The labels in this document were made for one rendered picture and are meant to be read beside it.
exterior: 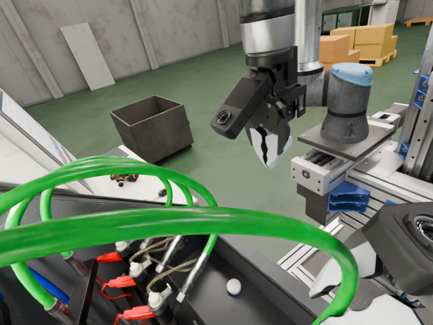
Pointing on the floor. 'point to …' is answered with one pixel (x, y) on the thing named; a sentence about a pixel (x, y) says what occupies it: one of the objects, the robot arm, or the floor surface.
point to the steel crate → (154, 128)
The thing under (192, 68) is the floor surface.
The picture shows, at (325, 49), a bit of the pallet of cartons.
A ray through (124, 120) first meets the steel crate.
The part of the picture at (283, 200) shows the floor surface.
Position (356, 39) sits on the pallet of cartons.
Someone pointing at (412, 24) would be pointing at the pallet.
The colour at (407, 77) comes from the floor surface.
